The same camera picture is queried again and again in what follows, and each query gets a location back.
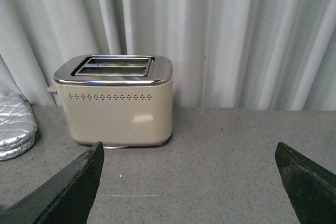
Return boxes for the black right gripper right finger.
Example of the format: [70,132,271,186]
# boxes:
[275,142,335,223]

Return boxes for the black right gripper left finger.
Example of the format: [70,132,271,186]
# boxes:
[1,142,104,223]

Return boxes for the cream two-slot toaster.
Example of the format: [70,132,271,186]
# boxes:
[48,55,173,148]

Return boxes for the silver quilted oven mitt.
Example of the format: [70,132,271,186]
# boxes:
[1,95,37,161]

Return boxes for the white curtain backdrop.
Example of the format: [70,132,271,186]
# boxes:
[1,0,335,110]

